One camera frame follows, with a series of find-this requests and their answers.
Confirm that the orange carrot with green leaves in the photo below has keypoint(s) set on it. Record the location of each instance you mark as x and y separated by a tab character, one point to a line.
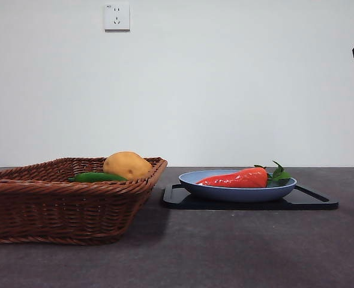
240	179

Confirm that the light blue round plate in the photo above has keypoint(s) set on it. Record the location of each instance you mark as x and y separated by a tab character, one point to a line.
237	193

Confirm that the black rectangular tray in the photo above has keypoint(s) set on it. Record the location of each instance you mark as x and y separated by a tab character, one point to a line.
255	205

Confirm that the yellow potato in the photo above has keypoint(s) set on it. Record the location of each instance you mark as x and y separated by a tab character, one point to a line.
126	165

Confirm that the green chili pepper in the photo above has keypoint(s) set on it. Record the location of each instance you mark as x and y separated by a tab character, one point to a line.
93	177

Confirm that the brown woven wicker basket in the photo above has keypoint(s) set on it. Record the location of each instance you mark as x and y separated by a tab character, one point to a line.
60	207

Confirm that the white wall power socket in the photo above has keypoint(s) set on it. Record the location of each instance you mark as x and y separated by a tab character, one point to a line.
117	16

